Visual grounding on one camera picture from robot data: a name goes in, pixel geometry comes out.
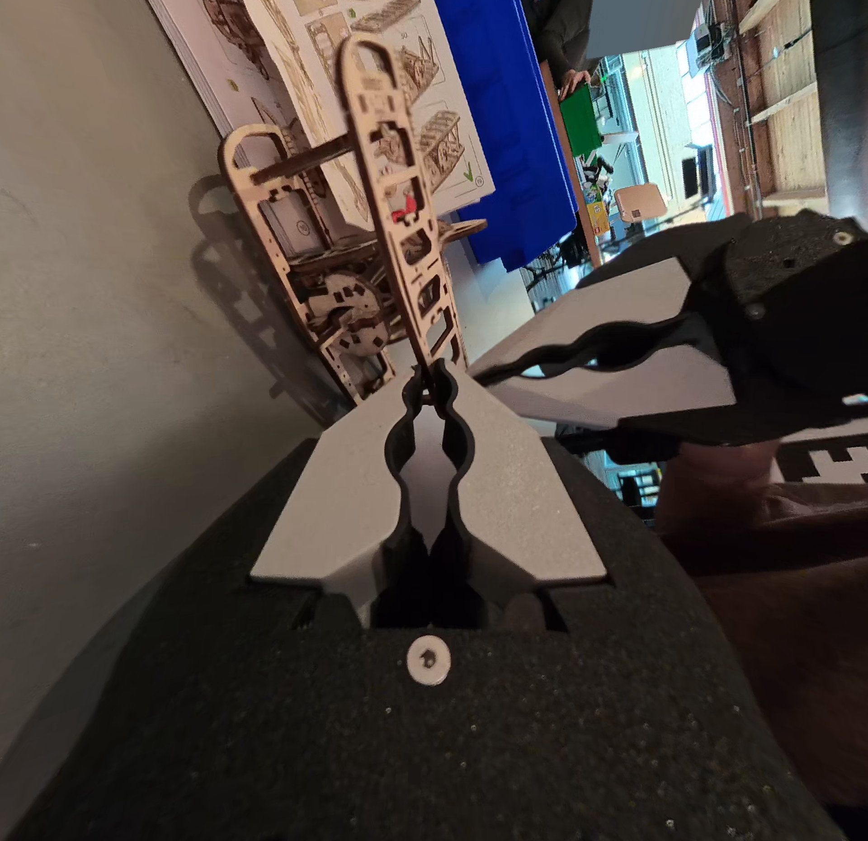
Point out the person's right hand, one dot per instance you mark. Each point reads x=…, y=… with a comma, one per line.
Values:
x=719, y=482

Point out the blue plastic bin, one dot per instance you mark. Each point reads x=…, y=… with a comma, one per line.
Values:
x=495, y=109

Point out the wooden airplane model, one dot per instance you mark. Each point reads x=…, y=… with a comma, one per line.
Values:
x=352, y=299

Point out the green plastic bin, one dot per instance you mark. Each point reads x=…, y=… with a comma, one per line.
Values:
x=582, y=122

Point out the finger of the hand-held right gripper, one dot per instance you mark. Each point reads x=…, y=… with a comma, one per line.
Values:
x=664, y=387
x=610, y=299

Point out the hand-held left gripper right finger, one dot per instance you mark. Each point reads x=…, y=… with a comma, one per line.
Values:
x=529, y=515

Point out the person's brown clothing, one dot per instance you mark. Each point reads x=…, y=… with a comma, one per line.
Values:
x=780, y=617

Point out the black rectangular duct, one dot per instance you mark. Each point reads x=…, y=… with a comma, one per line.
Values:
x=844, y=109

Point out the wooden slotted wing piece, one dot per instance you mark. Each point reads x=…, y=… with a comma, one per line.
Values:
x=371, y=88

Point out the yellow carton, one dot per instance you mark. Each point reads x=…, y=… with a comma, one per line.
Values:
x=597, y=217

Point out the black monitor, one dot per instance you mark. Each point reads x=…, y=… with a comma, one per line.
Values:
x=692, y=177

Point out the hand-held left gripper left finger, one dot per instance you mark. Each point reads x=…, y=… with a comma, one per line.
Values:
x=325, y=515

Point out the tan square box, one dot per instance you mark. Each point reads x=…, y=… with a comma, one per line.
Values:
x=641, y=204

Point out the instruction booklet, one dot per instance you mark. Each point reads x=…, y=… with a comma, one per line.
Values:
x=271, y=41

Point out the grey desk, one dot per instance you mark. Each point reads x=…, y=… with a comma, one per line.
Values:
x=102, y=312

